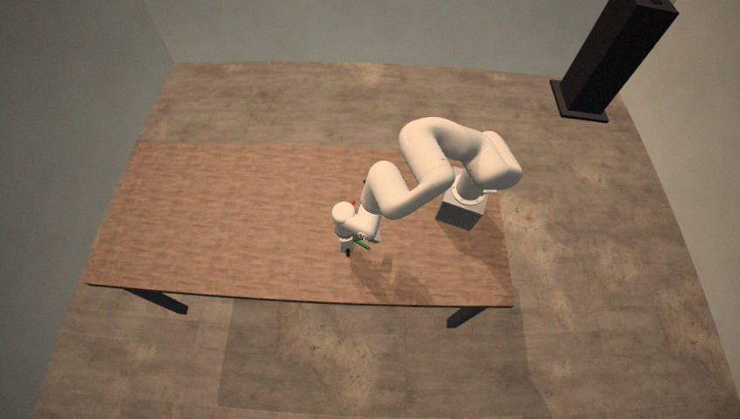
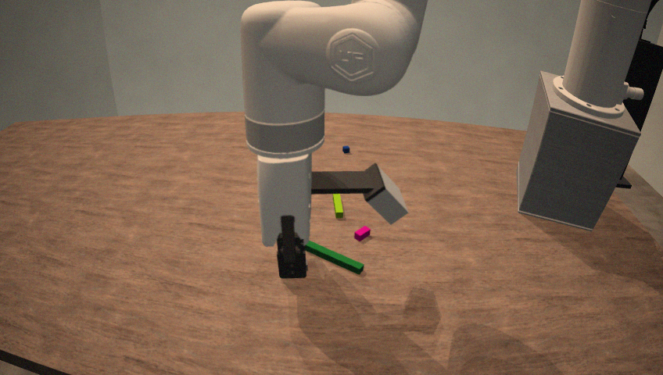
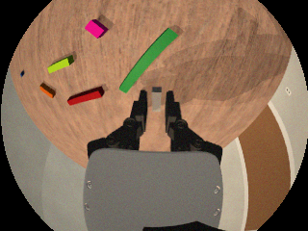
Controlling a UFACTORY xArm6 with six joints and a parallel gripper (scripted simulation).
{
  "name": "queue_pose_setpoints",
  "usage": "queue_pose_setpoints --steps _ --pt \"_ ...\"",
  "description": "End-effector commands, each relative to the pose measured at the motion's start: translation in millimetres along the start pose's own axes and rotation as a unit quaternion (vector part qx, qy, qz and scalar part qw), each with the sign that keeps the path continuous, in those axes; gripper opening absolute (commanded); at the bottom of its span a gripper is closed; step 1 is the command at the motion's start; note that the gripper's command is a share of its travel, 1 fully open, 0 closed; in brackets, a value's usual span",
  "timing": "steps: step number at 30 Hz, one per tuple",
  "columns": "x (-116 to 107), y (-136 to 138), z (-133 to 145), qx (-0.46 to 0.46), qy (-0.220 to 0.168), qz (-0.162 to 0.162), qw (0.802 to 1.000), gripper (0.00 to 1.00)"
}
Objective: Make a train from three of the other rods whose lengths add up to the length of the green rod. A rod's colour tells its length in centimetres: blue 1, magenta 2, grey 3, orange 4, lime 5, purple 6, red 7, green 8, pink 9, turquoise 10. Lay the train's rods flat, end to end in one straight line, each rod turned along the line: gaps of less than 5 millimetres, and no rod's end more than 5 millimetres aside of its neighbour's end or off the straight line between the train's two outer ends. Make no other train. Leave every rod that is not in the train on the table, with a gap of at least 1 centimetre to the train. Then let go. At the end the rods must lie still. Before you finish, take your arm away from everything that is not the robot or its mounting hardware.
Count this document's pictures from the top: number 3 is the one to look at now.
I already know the orange rod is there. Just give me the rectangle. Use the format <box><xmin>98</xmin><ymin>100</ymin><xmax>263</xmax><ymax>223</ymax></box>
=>
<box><xmin>39</xmin><ymin>83</ymin><xmax>56</xmax><ymax>98</ymax></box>

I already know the red rod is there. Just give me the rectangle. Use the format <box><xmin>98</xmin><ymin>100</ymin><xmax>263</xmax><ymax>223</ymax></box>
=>
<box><xmin>67</xmin><ymin>86</ymin><xmax>105</xmax><ymax>106</ymax></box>

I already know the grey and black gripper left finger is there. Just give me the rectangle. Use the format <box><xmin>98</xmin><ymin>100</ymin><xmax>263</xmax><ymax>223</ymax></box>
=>
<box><xmin>87</xmin><ymin>90</ymin><xmax>148</xmax><ymax>158</ymax></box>

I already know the small magenta block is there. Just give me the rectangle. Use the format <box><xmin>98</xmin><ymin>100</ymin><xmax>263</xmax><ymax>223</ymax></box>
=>
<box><xmin>85</xmin><ymin>19</ymin><xmax>109</xmax><ymax>39</ymax></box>

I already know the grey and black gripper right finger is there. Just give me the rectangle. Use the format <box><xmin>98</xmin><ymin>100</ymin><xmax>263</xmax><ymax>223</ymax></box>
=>
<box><xmin>165</xmin><ymin>90</ymin><xmax>222</xmax><ymax>164</ymax></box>

